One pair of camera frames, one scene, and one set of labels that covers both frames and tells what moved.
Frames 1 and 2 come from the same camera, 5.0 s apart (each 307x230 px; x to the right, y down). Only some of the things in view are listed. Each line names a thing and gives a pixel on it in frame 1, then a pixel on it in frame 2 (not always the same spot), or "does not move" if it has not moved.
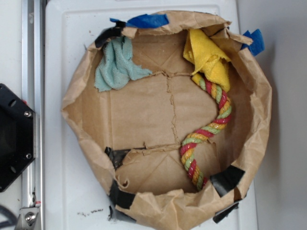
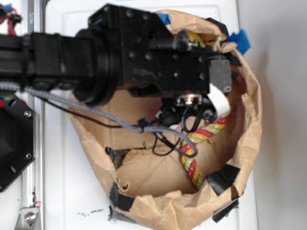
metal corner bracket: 29,219 does not move
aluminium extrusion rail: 33,94 does not move
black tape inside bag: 117,156 does not move
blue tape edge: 257,46 -> 241,40
